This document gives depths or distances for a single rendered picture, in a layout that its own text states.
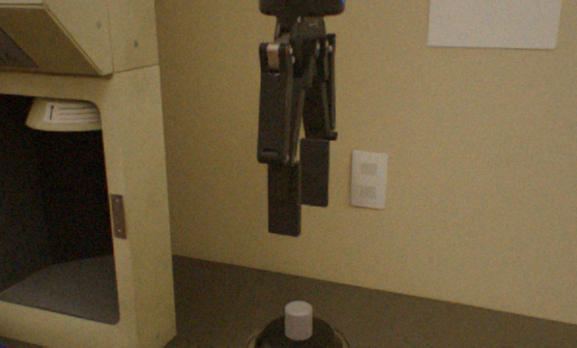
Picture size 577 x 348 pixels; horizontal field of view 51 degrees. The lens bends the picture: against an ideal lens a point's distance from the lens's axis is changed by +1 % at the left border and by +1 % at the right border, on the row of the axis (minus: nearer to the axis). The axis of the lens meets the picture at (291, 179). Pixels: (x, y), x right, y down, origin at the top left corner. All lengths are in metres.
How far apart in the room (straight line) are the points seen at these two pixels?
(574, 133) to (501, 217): 0.20
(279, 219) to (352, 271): 0.75
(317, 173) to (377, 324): 0.57
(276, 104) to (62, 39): 0.39
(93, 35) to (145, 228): 0.31
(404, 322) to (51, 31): 0.76
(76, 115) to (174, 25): 0.42
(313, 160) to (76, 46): 0.35
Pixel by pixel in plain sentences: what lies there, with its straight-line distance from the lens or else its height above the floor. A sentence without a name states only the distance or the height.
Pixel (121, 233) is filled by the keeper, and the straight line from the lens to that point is 0.93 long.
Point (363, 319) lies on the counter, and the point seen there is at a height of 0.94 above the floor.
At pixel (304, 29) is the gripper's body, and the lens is 0.52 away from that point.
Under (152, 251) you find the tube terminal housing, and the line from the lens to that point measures 0.99.
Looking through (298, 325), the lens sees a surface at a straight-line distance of 0.62.
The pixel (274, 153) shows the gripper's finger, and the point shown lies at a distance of 0.50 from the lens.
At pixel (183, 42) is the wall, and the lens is 1.30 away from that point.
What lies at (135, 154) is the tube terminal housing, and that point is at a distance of 0.91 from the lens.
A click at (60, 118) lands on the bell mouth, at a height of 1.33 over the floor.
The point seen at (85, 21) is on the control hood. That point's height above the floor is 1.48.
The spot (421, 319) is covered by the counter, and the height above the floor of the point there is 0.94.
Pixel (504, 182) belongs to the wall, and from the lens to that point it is 1.17.
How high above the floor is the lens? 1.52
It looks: 18 degrees down
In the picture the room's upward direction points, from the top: straight up
